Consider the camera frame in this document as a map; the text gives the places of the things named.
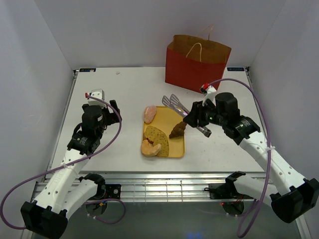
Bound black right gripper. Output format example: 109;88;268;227
182;98;226;127

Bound brown chocolate croissant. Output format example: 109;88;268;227
169;121;187;139

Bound stainless steel kitchen tongs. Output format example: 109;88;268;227
161;94;211;137

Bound speckled bread slice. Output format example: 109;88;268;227
154;133;169;157
143;125;163;143

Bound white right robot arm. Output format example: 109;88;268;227
183;93;319;223

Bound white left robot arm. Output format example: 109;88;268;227
20;96;122;239

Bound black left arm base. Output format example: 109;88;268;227
100;184;122;199

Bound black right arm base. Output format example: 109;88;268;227
204;183;252;200

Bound red paper bag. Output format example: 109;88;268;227
165;34;231;92

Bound pale orange crescent bread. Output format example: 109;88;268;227
141;139;161;157

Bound pink sugared donut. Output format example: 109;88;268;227
143;105;157;124

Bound yellow plastic tray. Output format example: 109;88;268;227
143;106;185;158

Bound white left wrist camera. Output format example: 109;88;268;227
85;89;105;107

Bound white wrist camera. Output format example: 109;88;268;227
85;89;105;107
200;83;217;106

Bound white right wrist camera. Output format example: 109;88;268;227
200;83;217;106

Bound aluminium table frame rail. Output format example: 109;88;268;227
98;172;231;203

